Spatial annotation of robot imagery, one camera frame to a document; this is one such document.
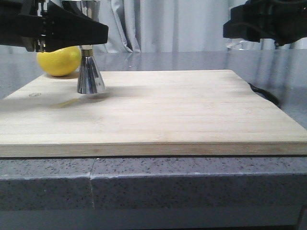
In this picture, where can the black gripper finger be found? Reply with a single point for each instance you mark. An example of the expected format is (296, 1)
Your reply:
(73, 24)

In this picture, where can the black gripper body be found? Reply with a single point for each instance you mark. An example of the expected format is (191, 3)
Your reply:
(23, 24)
(284, 21)

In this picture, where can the small glass beaker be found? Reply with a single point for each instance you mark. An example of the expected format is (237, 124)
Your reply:
(237, 44)

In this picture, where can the steel hourglass jigger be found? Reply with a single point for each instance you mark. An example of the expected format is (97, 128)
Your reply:
(89, 80)

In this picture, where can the yellow lemon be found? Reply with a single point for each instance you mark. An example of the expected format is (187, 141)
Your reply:
(60, 62)

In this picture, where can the grey curtain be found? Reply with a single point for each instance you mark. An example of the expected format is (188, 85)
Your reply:
(164, 25)

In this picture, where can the light wooden cutting board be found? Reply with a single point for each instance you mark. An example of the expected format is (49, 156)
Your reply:
(146, 113)

